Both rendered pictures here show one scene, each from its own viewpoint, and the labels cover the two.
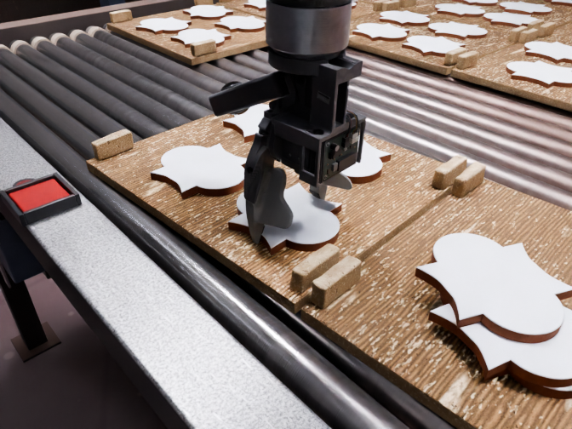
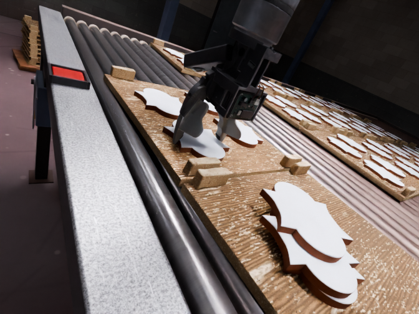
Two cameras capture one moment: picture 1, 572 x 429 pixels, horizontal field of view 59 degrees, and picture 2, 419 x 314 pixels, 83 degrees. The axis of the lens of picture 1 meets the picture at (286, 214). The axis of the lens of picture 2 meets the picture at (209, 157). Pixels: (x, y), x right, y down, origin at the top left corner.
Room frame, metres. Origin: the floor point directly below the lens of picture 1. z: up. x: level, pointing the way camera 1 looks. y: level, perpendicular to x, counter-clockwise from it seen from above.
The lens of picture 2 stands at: (0.06, -0.02, 1.14)
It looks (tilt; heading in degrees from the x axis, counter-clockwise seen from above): 27 degrees down; 358
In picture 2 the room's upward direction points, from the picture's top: 25 degrees clockwise
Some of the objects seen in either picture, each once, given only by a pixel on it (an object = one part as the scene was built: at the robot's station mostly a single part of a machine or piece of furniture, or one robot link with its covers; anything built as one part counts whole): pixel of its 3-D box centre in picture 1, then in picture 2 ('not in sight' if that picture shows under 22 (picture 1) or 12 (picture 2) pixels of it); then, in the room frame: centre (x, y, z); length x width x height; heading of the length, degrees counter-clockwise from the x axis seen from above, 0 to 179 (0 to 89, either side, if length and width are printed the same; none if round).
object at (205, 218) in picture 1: (273, 171); (199, 122); (0.61, 0.02, 0.93); 0.41 x 0.35 x 0.02; 46
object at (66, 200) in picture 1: (40, 197); (68, 76); (0.55, 0.32, 0.92); 0.08 x 0.08 x 0.02; 42
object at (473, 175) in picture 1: (469, 179); (300, 167); (0.56, -0.24, 0.95); 0.06 x 0.02 x 0.03; 136
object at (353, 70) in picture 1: (310, 111); (237, 77); (0.46, -0.02, 1.08); 0.09 x 0.08 x 0.12; 46
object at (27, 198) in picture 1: (41, 198); (68, 76); (0.55, 0.32, 0.92); 0.06 x 0.06 x 0.01; 42
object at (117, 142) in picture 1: (112, 144); (123, 73); (0.65, 0.25, 0.95); 0.06 x 0.02 x 0.03; 136
